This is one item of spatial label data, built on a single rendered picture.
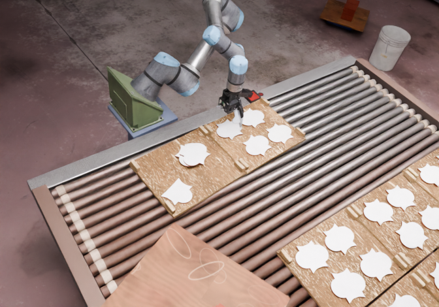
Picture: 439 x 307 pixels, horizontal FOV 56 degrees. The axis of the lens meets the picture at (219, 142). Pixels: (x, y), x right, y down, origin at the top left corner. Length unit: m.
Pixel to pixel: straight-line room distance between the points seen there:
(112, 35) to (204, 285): 3.26
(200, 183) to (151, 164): 0.24
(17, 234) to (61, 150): 0.71
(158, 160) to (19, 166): 1.52
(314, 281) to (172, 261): 0.56
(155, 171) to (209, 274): 0.58
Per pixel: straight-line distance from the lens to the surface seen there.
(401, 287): 1.85
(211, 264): 1.53
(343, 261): 1.80
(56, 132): 3.39
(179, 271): 1.51
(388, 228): 1.97
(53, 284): 2.69
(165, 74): 2.06
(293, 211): 1.87
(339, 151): 2.18
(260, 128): 2.13
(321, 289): 1.71
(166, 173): 1.87
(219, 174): 1.89
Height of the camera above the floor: 2.41
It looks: 47 degrees down
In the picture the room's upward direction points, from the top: 10 degrees clockwise
